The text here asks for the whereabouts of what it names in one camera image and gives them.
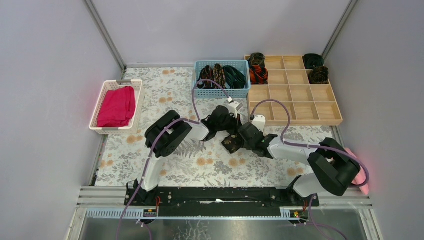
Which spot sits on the rolled dark green tie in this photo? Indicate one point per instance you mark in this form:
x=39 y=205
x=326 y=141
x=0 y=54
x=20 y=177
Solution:
x=312 y=60

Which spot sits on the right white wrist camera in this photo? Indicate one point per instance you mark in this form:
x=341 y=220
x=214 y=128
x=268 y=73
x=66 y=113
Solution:
x=259 y=121

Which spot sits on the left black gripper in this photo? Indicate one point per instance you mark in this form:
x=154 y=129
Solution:
x=228 y=120

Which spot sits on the white plastic basket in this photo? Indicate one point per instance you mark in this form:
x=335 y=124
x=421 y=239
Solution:
x=111 y=85

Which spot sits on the floral table mat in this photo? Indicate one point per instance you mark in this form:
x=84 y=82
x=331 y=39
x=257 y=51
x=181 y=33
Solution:
x=193 y=164

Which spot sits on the brown striped tie in basket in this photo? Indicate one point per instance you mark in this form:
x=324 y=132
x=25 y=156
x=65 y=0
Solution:
x=205 y=74

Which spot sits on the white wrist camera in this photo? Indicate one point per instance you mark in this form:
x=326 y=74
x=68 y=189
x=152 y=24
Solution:
x=234 y=106
x=259 y=121

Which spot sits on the pink cloth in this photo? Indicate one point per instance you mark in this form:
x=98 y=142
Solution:
x=361 y=177

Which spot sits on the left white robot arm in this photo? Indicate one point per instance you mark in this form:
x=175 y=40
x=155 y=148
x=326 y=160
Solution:
x=168 y=132

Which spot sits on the red folded cloth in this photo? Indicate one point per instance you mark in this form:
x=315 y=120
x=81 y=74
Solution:
x=118 y=108

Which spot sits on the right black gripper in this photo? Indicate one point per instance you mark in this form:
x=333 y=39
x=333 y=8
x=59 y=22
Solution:
x=246 y=145

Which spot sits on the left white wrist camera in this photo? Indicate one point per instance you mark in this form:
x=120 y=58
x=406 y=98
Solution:
x=234 y=106

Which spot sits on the rolled dark striped tie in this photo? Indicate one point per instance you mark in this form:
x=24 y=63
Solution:
x=256 y=59

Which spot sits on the grey slotted cable duct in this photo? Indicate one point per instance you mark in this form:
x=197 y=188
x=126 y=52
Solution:
x=148 y=214

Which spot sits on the brown patterned tie in basket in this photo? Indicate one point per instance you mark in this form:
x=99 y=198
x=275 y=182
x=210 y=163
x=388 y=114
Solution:
x=219 y=75

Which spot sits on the blue plastic basket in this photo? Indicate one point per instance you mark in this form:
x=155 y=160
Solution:
x=218 y=92

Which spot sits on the rolled olive patterned tie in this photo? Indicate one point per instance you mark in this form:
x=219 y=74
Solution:
x=319 y=76

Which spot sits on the rolled orange black tie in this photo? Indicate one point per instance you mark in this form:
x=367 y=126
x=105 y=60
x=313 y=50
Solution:
x=258 y=75

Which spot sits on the dark green tie in basket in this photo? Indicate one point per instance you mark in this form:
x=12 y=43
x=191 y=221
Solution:
x=234 y=79

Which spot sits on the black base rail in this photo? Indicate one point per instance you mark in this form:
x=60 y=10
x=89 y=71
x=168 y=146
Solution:
x=218 y=201

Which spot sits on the dark floral necktie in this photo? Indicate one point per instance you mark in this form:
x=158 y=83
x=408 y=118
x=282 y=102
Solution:
x=233 y=142

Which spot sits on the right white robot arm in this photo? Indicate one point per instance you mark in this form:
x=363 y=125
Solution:
x=333 y=169

